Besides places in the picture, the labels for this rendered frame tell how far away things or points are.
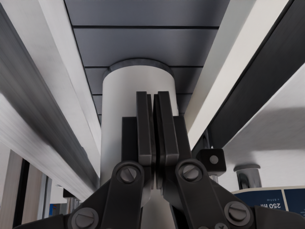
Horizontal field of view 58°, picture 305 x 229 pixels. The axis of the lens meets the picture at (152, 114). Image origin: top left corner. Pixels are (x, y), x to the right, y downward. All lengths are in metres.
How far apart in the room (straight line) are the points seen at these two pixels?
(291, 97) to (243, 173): 0.26
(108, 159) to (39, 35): 0.13
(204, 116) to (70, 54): 0.09
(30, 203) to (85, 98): 0.18
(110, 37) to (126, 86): 0.03
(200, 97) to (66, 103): 0.22
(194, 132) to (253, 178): 0.30
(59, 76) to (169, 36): 0.16
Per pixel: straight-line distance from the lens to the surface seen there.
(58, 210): 3.85
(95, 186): 0.16
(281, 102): 0.27
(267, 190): 0.50
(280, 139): 0.38
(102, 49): 0.17
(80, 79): 0.21
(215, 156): 0.33
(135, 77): 0.17
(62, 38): 0.17
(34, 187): 0.38
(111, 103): 0.17
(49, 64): 0.28
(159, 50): 0.18
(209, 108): 0.17
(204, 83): 0.16
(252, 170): 0.50
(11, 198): 0.38
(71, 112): 0.38
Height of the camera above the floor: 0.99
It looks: 24 degrees down
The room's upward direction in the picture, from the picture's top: 177 degrees clockwise
